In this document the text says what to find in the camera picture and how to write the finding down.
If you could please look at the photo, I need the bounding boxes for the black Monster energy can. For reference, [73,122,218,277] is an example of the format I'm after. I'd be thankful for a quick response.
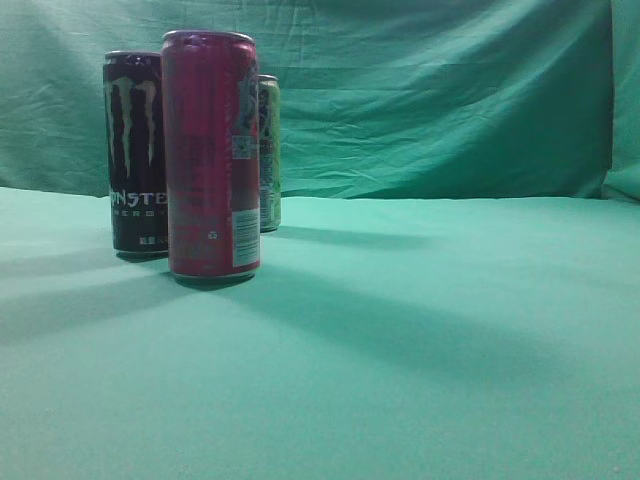
[103,51,168,258]

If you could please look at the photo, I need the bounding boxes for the green cloth backdrop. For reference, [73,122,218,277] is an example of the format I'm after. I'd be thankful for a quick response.
[1,1,639,201]

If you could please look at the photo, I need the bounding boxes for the green table cloth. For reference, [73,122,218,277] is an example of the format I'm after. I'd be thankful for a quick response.
[1,189,639,479]

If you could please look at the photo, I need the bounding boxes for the light green drink can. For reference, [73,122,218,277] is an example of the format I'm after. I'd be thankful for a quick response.
[258,74,281,232]

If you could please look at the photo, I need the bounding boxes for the pink drink can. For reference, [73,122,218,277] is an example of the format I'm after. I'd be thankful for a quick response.
[161,30,260,282]

